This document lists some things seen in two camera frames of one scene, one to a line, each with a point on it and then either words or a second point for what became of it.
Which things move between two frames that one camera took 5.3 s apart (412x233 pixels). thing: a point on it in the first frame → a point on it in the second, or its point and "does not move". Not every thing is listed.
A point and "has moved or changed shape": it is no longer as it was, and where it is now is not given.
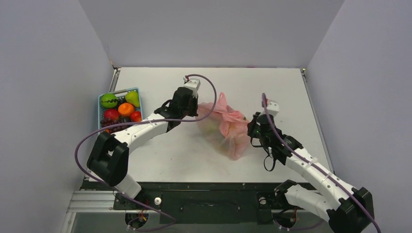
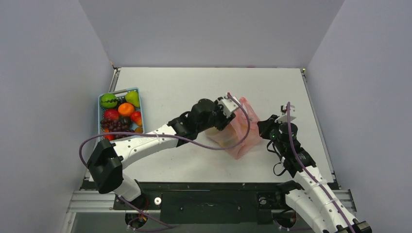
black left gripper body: x=192 y=110 → x=218 y=120
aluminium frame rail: x=90 y=201 does not move
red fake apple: x=111 y=113 does not move
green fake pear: x=132 y=97 does not move
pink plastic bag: x=228 y=128 has moved or changed shape
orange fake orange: x=126 y=108 does not move
